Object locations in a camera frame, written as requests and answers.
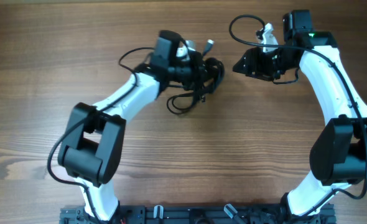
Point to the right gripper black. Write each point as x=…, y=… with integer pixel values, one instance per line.
x=254, y=57

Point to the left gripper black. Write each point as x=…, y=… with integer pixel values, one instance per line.
x=198, y=59

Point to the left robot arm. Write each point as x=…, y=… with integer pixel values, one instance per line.
x=90, y=148

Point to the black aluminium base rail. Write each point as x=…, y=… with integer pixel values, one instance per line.
x=261, y=213

